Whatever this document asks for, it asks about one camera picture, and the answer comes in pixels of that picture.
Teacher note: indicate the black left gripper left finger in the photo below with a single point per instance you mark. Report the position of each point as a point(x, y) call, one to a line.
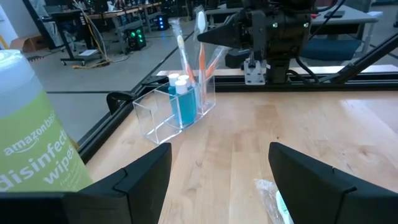
point(77, 208)

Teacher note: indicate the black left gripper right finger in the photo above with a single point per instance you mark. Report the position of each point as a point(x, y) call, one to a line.
point(326, 202)

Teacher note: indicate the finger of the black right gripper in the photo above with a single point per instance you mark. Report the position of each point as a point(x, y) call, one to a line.
point(224, 32)

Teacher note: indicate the orange toothbrush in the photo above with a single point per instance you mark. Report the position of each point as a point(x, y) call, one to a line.
point(213, 67)
point(202, 62)
point(188, 70)

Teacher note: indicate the green toothbrush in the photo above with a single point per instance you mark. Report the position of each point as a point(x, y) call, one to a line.
point(281, 205)

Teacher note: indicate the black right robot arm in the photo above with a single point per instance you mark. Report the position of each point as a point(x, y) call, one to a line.
point(292, 34)

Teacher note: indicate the black computer tower blue lights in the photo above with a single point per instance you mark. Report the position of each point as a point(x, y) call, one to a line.
point(161, 22)

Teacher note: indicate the blue office chair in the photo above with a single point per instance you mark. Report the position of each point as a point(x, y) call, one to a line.
point(329, 48)

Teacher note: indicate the black phone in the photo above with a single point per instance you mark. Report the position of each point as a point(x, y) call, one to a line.
point(334, 14)

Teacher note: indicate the green disinfecting wipes canister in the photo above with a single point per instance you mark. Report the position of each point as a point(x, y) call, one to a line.
point(37, 140)

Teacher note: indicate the grey desk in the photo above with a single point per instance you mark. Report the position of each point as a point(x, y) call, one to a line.
point(357, 17)

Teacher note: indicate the wooden workbench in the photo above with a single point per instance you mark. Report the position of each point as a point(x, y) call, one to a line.
point(124, 12)

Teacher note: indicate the clear acrylic organizer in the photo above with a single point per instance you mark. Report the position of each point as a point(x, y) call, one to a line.
point(155, 124)

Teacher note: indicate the black rolling stand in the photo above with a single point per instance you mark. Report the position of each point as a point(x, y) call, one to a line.
point(88, 53)

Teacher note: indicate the cardboard box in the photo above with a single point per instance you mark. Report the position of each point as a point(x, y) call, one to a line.
point(28, 43)

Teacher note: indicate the black triangular frame bracket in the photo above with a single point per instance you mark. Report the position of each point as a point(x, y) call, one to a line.
point(113, 99)

